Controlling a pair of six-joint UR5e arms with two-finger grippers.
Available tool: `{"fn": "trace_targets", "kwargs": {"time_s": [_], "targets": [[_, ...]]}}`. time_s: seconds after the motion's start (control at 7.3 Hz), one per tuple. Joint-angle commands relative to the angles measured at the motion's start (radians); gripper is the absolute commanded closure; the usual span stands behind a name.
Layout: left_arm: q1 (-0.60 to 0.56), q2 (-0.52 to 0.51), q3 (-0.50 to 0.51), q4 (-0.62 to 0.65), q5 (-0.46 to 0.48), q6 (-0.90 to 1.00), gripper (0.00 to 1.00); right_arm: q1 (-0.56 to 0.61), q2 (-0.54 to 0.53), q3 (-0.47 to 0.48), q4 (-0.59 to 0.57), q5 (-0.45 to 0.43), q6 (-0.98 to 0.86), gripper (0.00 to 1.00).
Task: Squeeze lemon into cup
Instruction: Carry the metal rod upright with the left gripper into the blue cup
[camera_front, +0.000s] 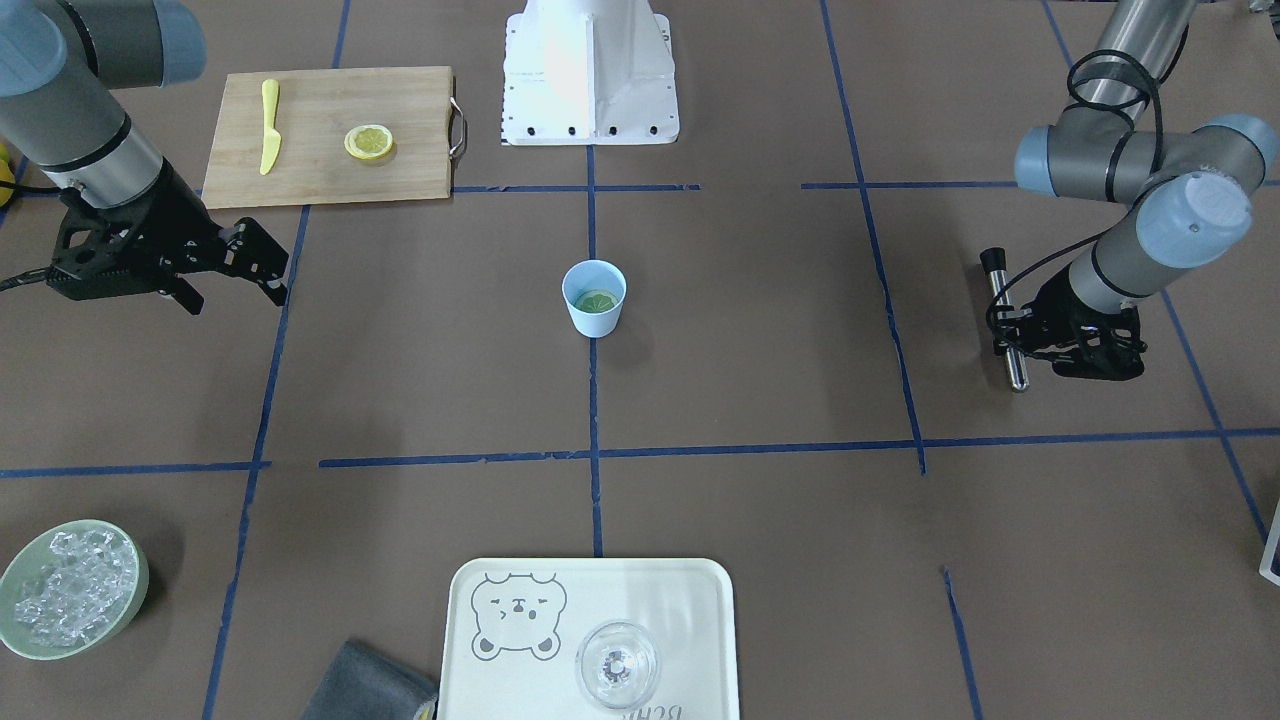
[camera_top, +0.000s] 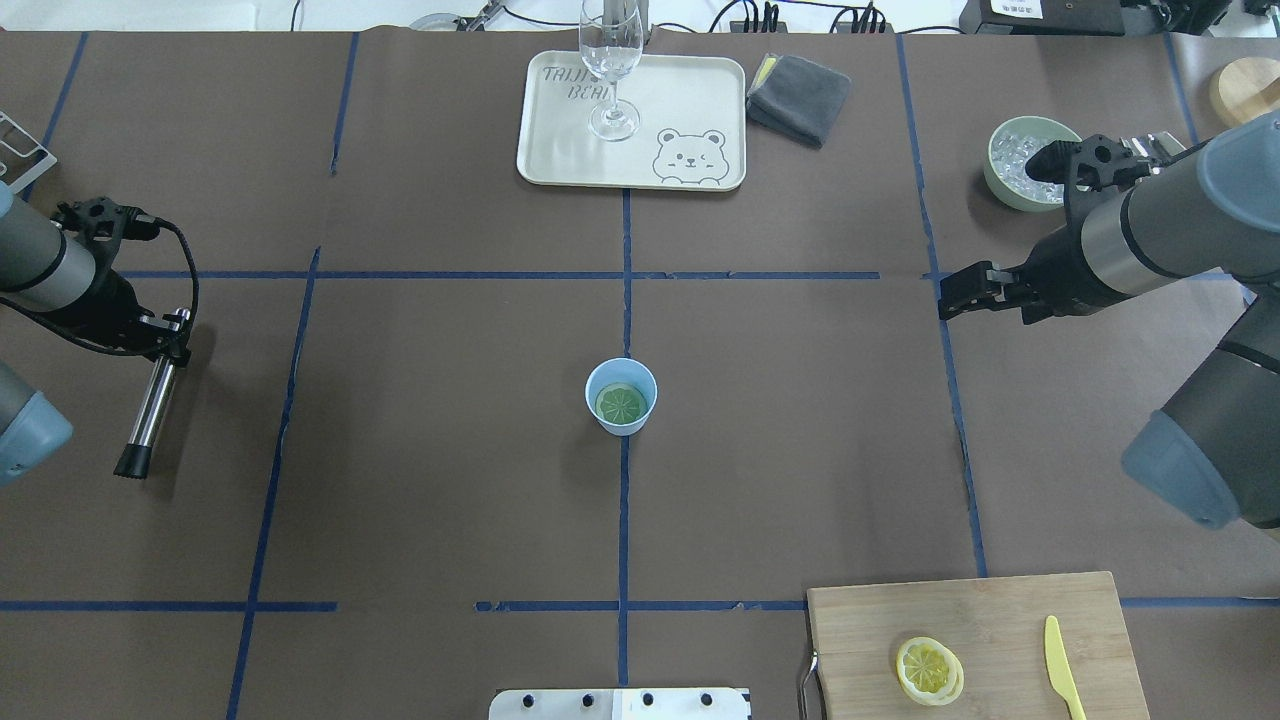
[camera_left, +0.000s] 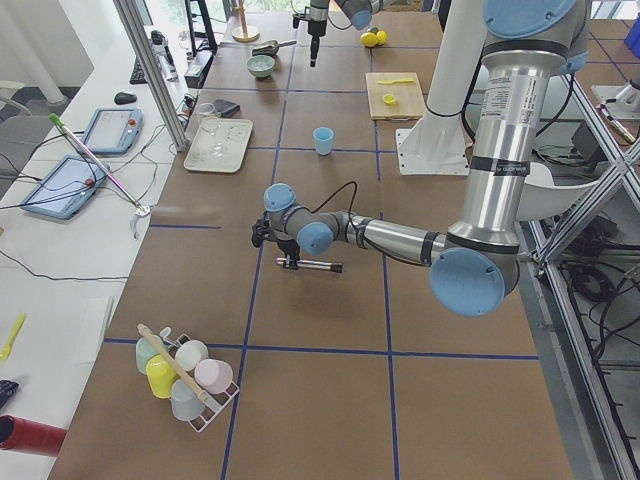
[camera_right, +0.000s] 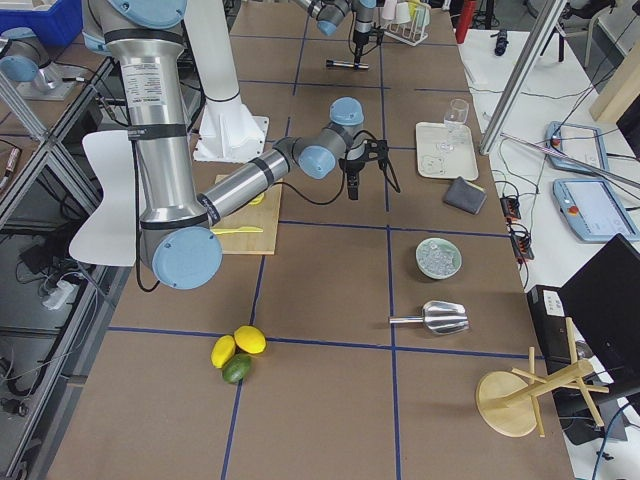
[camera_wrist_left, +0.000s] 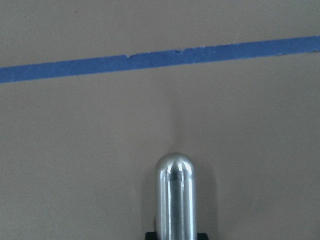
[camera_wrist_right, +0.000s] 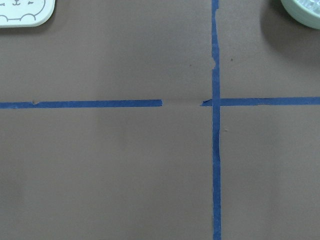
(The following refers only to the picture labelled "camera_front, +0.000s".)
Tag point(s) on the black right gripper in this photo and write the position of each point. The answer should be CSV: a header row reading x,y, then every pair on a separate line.
x,y
182,222

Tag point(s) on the steel muddler black tip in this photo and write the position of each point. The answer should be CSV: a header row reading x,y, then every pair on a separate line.
x,y
994,265

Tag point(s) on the grey folded cloth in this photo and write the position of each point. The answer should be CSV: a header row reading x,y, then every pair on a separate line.
x,y
363,684

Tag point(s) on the bamboo cutting board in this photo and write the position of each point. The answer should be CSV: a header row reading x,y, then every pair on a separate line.
x,y
316,110

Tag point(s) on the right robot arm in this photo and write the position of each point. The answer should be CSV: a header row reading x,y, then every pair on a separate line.
x,y
62,63

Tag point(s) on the yellow lemons at edge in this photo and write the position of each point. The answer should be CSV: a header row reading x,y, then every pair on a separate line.
x,y
7,177

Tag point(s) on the green bowl of ice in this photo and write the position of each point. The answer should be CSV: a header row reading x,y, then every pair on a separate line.
x,y
72,589

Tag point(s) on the clear wine glass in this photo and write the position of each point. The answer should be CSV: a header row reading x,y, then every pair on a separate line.
x,y
618,666

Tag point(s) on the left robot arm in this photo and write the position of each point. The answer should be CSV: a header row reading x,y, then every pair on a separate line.
x,y
1187,198

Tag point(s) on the yellow plastic knife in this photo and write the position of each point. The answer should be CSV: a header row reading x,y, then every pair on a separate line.
x,y
271,137

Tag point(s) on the lemon slice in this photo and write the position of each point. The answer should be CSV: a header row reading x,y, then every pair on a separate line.
x,y
370,143
596,302

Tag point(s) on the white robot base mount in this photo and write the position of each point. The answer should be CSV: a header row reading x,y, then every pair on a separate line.
x,y
589,73

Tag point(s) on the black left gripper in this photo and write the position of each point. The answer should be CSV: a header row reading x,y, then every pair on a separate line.
x,y
1062,303

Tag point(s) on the light blue cup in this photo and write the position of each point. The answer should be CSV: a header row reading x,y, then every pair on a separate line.
x,y
593,274

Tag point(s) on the cream bear tray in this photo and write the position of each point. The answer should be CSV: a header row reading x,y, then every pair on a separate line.
x,y
515,625

